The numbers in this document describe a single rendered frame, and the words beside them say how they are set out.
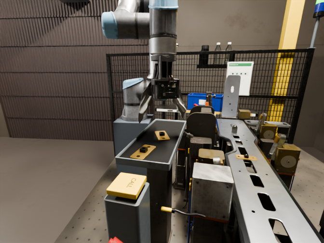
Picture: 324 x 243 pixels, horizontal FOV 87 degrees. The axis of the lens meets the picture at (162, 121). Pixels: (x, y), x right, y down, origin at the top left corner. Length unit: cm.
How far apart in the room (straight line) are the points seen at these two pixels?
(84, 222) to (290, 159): 97
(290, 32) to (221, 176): 162
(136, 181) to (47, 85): 372
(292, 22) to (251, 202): 161
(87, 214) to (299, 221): 84
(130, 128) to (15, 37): 360
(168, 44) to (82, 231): 83
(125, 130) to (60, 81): 297
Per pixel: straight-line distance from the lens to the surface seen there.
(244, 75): 180
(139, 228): 38
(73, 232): 97
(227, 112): 154
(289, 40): 194
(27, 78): 423
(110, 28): 61
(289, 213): 63
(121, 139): 100
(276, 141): 92
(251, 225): 55
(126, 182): 36
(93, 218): 99
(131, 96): 96
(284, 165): 96
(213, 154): 66
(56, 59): 384
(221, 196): 50
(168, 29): 50
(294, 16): 197
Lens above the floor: 137
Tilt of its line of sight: 16 degrees down
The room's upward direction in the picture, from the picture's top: straight up
